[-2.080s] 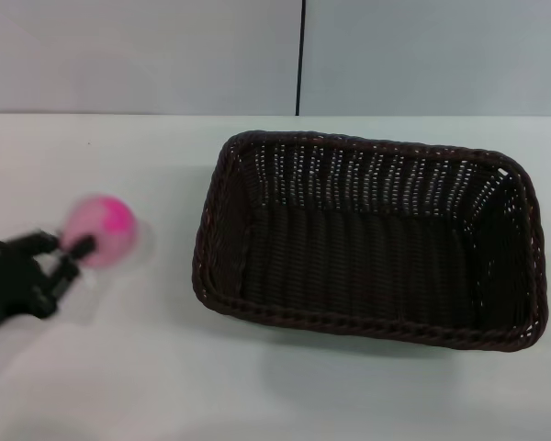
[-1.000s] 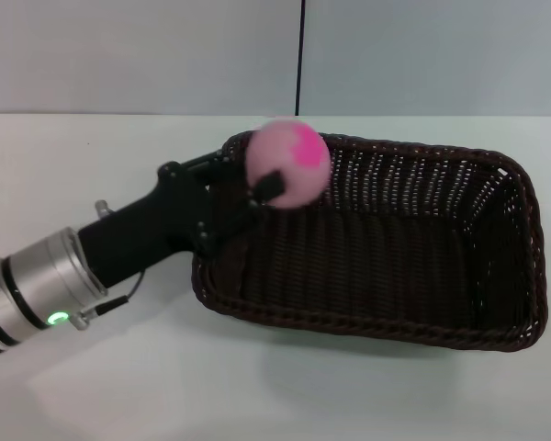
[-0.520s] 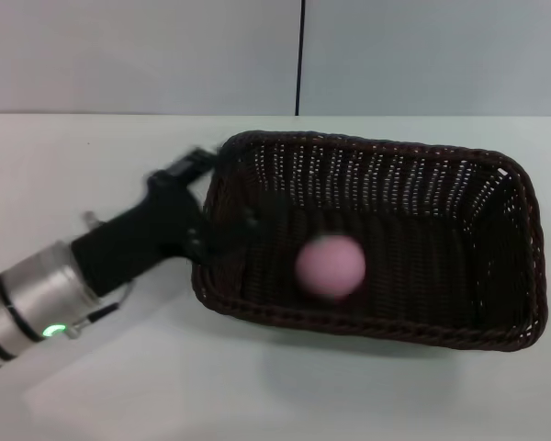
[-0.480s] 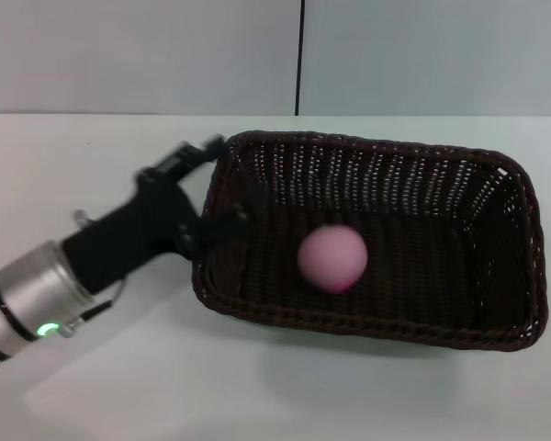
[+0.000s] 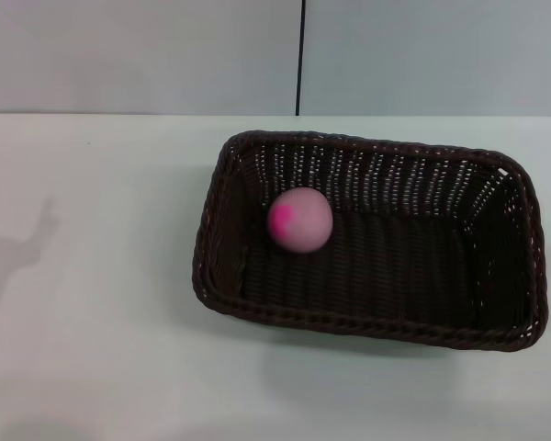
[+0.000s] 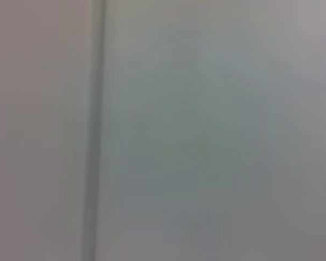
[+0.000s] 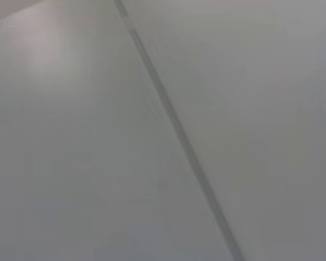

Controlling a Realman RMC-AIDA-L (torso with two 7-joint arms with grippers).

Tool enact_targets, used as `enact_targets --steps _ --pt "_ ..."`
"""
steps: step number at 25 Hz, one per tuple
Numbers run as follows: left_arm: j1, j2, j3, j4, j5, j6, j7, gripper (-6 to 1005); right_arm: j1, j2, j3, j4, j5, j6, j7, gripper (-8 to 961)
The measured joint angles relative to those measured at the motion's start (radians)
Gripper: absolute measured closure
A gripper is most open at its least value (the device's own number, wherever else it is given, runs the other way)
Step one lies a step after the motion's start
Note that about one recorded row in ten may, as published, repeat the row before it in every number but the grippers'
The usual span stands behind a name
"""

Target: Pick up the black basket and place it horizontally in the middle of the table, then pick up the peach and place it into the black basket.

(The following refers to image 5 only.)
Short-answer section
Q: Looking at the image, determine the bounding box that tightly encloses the pink ball with magenta patch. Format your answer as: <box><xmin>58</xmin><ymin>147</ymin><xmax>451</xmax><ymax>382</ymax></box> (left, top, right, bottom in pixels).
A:
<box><xmin>265</xmin><ymin>187</ymin><xmax>335</xmax><ymax>254</ymax></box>

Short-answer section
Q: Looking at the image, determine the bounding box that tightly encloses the dark brown woven basket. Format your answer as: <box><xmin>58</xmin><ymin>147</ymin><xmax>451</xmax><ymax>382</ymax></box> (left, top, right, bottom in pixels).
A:
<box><xmin>190</xmin><ymin>129</ymin><xmax>546</xmax><ymax>353</ymax></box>

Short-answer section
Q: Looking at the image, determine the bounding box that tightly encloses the black vertical wall strip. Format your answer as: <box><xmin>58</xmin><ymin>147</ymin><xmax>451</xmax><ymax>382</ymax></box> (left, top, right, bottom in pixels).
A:
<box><xmin>295</xmin><ymin>0</ymin><xmax>307</xmax><ymax>117</ymax></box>

